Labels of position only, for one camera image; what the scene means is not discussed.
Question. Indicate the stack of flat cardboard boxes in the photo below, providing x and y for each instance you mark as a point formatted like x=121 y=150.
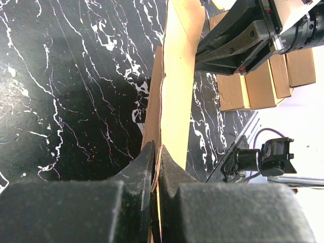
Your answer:
x=269 y=84

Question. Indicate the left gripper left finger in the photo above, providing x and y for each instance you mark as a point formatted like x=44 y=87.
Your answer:
x=112 y=210

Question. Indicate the cardboard box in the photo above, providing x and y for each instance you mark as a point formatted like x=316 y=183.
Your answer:
x=170 y=96

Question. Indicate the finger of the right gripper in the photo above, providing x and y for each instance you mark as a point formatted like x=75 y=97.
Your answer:
x=229 y=58
x=237 y=19

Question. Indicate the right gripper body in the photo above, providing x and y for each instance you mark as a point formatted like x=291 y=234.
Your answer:
x=298 y=26

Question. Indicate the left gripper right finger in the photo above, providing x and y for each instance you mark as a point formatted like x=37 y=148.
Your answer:
x=191 y=211

